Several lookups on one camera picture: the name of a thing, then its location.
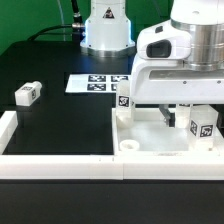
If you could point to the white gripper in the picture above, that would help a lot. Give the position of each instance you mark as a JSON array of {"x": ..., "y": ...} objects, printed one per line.
[{"x": 169, "y": 82}]

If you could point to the white square table top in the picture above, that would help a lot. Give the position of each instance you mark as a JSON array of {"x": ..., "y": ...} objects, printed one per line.
[{"x": 150, "y": 136}]

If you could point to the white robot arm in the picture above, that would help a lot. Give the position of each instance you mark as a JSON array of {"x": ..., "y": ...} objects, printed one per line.
[{"x": 181, "y": 60}]

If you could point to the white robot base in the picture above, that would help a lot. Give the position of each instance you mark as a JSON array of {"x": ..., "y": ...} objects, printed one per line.
[{"x": 108, "y": 30}]

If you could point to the white marker sheet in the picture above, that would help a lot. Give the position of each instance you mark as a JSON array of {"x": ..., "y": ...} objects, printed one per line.
[{"x": 94, "y": 83}]

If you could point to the white U-shaped obstacle fence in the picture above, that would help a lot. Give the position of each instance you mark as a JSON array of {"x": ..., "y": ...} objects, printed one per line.
[{"x": 113, "y": 166}]

